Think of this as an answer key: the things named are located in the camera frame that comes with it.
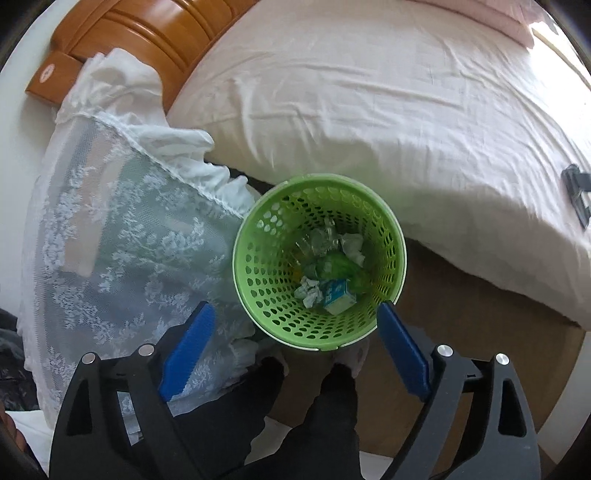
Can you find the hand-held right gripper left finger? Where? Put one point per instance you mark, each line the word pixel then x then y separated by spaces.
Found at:
pixel 189 355

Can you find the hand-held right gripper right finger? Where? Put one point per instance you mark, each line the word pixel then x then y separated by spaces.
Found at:
pixel 401 355

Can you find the small blue and white box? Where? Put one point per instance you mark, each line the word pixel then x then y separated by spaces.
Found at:
pixel 339 297

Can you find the green perforated plastic basket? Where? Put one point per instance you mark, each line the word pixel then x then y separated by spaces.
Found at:
pixel 258 286

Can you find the green wrapper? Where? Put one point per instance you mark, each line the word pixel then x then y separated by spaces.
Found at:
pixel 334 266

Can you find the white tissue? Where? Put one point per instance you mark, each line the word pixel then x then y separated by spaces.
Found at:
pixel 353 247
pixel 309 290

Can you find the clear plastic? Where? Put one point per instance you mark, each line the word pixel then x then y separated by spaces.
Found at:
pixel 321 240

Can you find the white slipper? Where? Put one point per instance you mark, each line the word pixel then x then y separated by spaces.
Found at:
pixel 358 357

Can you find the person's black trousers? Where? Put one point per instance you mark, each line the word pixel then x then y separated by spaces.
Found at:
pixel 323 415

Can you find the white lace cover cloth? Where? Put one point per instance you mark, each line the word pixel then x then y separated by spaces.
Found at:
pixel 115 230

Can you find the dark cloth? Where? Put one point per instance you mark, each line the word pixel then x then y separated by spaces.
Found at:
pixel 11 360

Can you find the bed with pink sheet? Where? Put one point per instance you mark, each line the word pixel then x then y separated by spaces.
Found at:
pixel 369 115

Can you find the dark snack packet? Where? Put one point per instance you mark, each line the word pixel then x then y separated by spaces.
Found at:
pixel 579 184

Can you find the carved wooden headboard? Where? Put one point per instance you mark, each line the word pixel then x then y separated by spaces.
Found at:
pixel 138 27

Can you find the folded pink quilt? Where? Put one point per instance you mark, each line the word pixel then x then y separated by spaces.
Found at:
pixel 503 18

